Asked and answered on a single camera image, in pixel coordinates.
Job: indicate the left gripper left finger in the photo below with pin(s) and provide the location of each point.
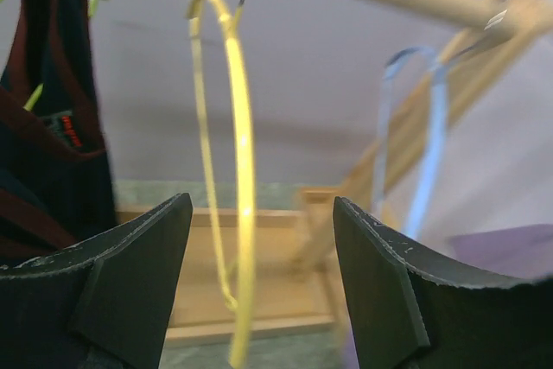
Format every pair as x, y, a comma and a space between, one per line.
112, 294

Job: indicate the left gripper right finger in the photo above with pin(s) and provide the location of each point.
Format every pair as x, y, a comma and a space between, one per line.
432, 295

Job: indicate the yellow clothes hanger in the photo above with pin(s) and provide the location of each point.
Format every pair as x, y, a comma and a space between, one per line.
236, 279

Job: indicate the navy maroon tank top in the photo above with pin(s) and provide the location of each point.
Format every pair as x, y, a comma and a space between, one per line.
55, 175

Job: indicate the light blue plastic hanger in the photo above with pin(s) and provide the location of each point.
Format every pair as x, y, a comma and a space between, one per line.
436, 131

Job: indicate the wooden clothes rack centre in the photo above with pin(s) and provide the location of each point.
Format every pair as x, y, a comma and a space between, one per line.
315, 67

